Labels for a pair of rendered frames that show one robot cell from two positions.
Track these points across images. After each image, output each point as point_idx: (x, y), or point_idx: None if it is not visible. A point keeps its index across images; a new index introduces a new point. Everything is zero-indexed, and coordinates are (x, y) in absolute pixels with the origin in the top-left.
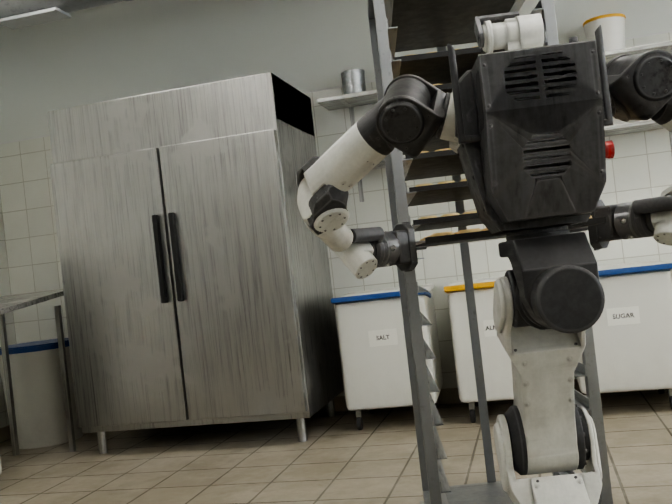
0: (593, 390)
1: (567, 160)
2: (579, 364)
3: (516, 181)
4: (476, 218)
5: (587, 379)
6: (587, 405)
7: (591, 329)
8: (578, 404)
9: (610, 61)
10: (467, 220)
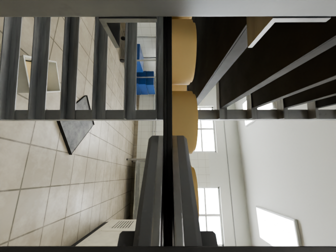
0: (25, 120)
1: None
2: (43, 101)
3: None
4: (203, 77)
5: (32, 119)
6: (7, 113)
7: (80, 120)
8: (3, 94)
9: None
10: (204, 27)
